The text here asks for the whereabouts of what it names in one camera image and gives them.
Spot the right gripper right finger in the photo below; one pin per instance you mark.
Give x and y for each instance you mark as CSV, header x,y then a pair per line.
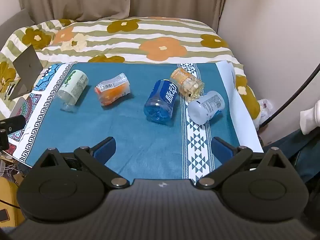
x,y
232,159

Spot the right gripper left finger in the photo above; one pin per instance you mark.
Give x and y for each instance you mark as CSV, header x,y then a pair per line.
x,y
95,158

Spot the green label plastic cup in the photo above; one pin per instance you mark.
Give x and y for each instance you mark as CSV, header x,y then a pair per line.
x,y
71,89

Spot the orange plastic cup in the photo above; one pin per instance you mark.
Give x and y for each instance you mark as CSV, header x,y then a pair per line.
x,y
109,91

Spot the yellow clear plastic cup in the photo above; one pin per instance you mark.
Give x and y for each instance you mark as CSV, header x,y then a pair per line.
x,y
188,85

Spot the blue plastic cup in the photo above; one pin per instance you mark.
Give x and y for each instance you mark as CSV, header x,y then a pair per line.
x,y
160,105

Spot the grey folding stand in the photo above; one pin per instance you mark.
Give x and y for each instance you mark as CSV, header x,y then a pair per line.
x,y
28,67

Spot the teal patterned cloth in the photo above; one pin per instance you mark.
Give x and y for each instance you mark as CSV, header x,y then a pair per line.
x,y
144,149

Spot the floral striped duvet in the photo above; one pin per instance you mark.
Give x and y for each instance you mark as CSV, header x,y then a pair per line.
x,y
132,40

